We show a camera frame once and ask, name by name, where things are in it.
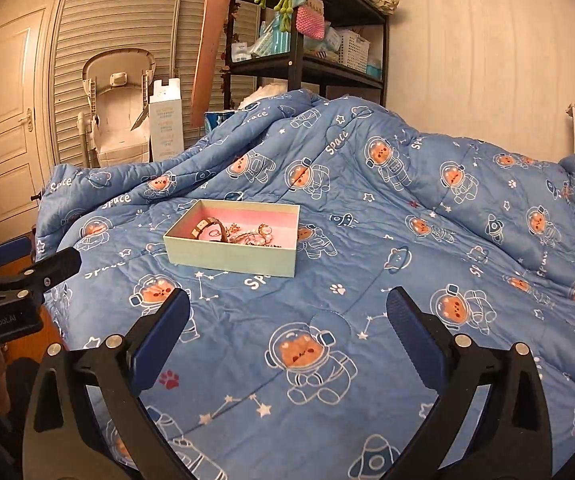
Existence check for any tall white carton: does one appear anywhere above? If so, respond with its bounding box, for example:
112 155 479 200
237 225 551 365
148 78 184 163

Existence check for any pink knit bag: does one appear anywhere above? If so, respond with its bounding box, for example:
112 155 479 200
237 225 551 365
296 0 327 41

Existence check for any brown watch strap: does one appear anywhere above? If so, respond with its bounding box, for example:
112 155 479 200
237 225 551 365
190 216 228 243

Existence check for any white plastic basket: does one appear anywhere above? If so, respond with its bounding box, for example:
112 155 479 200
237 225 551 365
336 30 371 72

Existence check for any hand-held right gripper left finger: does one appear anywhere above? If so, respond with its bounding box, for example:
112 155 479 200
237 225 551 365
22 287 198 480

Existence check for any cream plastic high chair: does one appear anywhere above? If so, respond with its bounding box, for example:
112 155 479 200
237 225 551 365
78 49 157 168

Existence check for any white panel door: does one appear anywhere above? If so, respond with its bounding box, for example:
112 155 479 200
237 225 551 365
0 7 48 223

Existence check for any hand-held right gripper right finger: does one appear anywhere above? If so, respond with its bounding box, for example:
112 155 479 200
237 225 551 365
380 286 553 480

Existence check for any blue printed blanket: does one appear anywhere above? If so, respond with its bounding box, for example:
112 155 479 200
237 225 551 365
35 89 575 480

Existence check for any blue printed box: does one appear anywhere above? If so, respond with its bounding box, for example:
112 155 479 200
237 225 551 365
204 110 238 133

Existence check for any black metal shelf rack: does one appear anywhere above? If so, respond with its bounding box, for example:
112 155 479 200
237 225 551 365
225 0 391 106

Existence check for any louvered closet door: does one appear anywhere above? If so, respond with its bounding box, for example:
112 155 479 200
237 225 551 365
50 0 263 171

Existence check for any pale green jewelry box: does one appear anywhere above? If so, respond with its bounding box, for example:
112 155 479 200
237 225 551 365
162 199 301 278

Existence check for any white cloth bundle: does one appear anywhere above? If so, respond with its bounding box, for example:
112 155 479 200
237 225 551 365
240 82 293 111

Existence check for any long pink board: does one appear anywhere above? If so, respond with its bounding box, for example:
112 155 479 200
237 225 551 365
191 0 243 128

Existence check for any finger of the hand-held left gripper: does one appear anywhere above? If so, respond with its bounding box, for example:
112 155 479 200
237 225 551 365
0 239 34 282
0 246 83 307

